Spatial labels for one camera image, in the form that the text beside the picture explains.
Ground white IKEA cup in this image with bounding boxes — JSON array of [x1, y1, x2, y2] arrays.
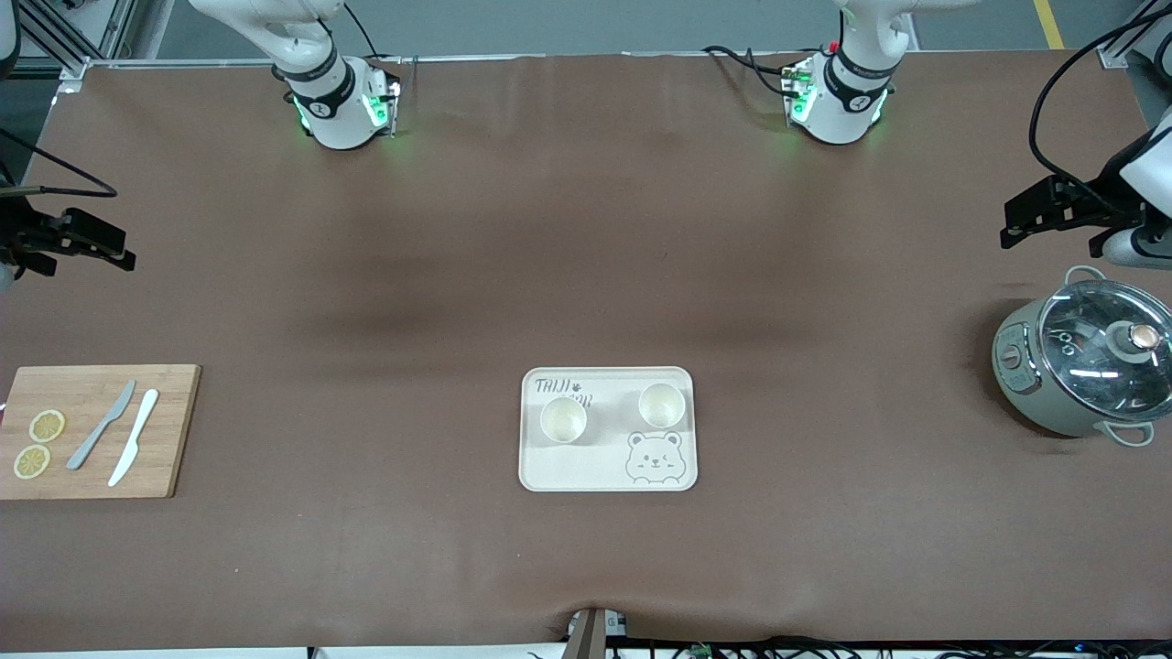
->
[[637, 382, 687, 430], [539, 396, 589, 447]]

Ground glass pot lid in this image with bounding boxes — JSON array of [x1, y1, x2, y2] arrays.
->
[[1037, 279, 1172, 399]]

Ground grey-green electric pot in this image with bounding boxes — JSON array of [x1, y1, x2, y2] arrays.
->
[[992, 265, 1172, 448]]

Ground grey plastic knife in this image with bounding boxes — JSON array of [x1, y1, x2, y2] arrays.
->
[[66, 380, 137, 471]]

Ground white plastic knife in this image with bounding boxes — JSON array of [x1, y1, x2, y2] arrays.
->
[[108, 389, 160, 488]]

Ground bamboo cutting board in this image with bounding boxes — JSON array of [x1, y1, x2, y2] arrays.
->
[[0, 364, 202, 501]]

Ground brown table mat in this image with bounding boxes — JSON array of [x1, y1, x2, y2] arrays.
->
[[0, 50, 1172, 653]]

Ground cream bear print tray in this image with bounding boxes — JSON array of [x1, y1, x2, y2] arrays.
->
[[519, 366, 699, 493]]

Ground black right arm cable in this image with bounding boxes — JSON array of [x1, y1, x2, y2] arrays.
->
[[0, 128, 119, 199]]

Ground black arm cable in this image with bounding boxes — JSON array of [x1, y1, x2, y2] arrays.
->
[[0, 128, 119, 199], [1028, 5, 1172, 213]]

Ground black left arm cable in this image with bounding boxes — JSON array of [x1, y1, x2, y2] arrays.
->
[[1028, 5, 1172, 213]]

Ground black base cables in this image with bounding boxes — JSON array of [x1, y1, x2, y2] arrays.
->
[[703, 44, 802, 100]]

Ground metal camera mount clamp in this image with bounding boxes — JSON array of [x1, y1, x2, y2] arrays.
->
[[566, 606, 629, 659]]

